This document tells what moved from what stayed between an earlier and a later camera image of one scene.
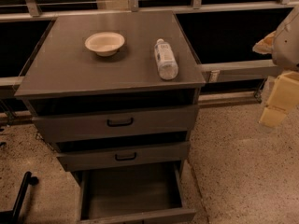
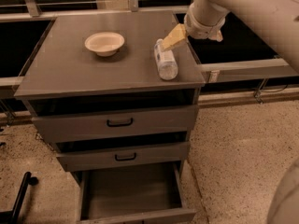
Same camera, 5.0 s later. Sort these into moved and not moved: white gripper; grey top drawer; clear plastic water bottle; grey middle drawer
Moved: white gripper
Not moved: grey middle drawer; grey top drawer; clear plastic water bottle
